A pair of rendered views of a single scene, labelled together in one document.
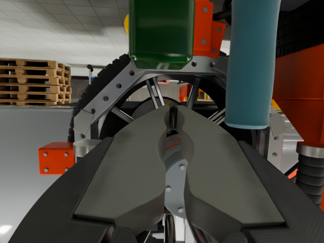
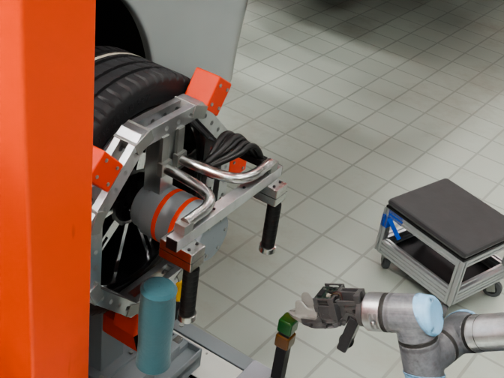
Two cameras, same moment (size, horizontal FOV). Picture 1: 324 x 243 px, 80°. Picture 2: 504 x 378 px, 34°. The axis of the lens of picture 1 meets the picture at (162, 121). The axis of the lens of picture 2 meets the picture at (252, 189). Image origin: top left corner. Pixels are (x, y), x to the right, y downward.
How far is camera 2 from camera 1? 2.04 m
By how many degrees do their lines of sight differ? 73
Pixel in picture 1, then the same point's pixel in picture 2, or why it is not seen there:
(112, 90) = not seen: hidden behind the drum
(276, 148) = (94, 274)
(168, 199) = (225, 222)
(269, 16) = (165, 358)
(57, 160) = (237, 166)
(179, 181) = (219, 238)
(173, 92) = not seen: outside the picture
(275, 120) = (98, 297)
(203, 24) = not seen: hidden behind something
